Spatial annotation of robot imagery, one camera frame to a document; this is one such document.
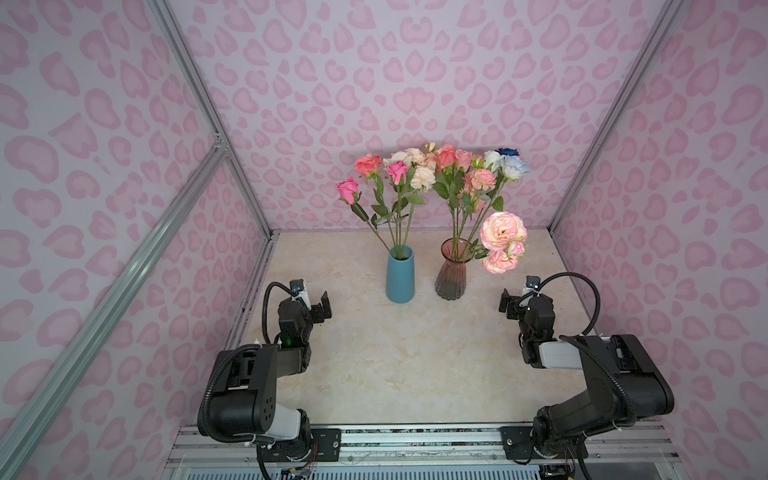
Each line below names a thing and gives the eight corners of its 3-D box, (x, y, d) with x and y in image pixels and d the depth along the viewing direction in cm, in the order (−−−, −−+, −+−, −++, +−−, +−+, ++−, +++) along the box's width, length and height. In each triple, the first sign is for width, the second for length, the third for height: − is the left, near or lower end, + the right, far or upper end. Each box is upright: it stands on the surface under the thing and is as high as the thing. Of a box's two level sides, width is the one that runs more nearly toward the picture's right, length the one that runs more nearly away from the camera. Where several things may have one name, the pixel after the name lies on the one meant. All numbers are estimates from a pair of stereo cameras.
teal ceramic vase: (388, 302, 101) (386, 265, 86) (388, 283, 106) (386, 244, 91) (412, 302, 101) (415, 265, 85) (411, 283, 106) (413, 244, 91)
